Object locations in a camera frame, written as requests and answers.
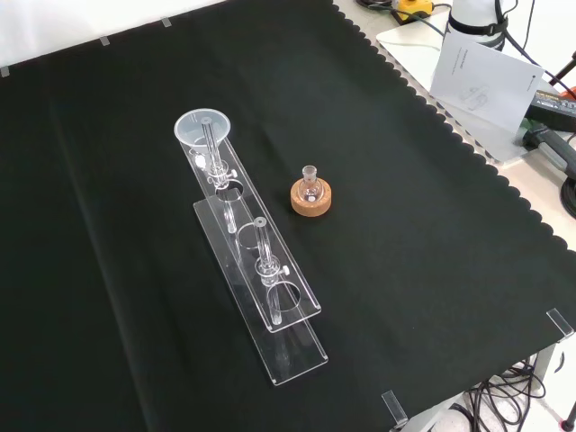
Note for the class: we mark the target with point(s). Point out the translucent plastic funnel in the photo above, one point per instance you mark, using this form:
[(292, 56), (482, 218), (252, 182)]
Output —
[(191, 130)]

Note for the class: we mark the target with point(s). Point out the small round-bottom glass flask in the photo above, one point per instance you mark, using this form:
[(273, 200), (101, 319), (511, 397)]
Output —
[(311, 189)]

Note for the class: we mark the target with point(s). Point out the grey bench leg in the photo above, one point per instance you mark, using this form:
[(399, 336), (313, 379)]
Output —
[(546, 364)]

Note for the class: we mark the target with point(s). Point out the clear acrylic funnel stand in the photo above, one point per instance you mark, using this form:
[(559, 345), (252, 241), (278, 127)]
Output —
[(288, 292)]

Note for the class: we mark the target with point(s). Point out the black power adapter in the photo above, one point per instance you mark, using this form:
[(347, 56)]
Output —
[(555, 105)]

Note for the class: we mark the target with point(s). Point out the clear cloth clamp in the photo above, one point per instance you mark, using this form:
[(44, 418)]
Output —
[(560, 321), (393, 407)]

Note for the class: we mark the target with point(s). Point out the yellow stop button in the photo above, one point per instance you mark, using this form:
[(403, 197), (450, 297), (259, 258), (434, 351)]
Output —
[(416, 5)]

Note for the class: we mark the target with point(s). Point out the black bench cloth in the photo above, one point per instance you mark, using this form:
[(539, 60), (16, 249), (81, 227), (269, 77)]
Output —
[(405, 270)]

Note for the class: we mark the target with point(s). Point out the pale board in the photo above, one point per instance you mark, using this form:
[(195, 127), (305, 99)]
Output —
[(409, 49)]

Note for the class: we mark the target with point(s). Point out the white paper booklet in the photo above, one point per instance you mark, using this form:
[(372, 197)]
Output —
[(486, 81)]

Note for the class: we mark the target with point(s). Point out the black tripod leg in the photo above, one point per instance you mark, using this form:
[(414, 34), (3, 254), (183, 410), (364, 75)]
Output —
[(564, 69)]

